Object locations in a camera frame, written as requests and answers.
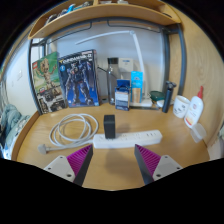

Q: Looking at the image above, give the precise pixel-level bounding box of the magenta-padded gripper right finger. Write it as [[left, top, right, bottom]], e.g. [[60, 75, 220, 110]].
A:
[[134, 143, 184, 185]]

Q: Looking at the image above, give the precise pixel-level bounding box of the white mug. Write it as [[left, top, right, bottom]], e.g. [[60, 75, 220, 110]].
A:
[[172, 95, 191, 119]]

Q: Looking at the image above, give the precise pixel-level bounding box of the wooden shelf unit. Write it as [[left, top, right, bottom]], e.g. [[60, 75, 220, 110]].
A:
[[28, 0, 183, 40]]

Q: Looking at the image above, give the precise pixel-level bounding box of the green tree figure toy box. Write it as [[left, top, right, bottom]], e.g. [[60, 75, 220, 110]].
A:
[[31, 51, 69, 115]]

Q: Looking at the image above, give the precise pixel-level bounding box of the dark grey metal frame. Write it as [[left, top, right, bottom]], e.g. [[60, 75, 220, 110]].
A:
[[27, 17, 187, 114]]

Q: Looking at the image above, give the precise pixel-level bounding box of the translucent plastic cap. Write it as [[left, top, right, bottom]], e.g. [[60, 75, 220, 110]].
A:
[[190, 123, 208, 144]]

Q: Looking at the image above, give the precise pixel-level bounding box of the white desk lamp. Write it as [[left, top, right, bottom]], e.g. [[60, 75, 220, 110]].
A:
[[74, 29, 154, 108]]

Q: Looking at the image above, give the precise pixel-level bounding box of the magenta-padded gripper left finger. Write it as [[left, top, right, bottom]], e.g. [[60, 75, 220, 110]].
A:
[[43, 143, 94, 187]]

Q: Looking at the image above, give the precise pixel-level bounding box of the small dark blue box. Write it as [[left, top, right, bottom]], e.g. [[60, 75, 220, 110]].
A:
[[114, 79, 131, 111]]

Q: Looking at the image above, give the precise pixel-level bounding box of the blue robot model kit box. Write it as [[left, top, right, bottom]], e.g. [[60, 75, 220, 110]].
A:
[[57, 49, 101, 108]]

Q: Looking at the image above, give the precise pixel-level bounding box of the white plastic box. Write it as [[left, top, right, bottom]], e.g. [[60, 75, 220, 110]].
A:
[[118, 57, 135, 82]]

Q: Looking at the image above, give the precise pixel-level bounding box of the black electric shaver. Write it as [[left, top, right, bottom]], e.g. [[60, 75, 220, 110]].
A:
[[162, 80, 177, 114]]

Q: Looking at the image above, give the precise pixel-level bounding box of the white power strip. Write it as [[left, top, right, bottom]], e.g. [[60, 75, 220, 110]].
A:
[[92, 129, 163, 150]]

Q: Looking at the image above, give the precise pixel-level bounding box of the bed with bedding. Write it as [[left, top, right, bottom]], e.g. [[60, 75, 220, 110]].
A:
[[0, 103, 33, 159]]

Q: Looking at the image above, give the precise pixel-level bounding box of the black charger block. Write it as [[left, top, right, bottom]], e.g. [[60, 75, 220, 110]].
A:
[[103, 114, 116, 140]]

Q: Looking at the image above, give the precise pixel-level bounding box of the white coiled cable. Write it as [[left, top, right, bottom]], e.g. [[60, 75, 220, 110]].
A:
[[37, 113, 100, 155]]

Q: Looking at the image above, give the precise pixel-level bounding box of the clear water bottle black cap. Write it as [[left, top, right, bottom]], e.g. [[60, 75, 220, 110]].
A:
[[106, 57, 120, 106]]

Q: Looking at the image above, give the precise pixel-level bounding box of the white red-pump lotion bottle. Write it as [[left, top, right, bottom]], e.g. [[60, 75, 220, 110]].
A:
[[183, 85, 205, 129]]

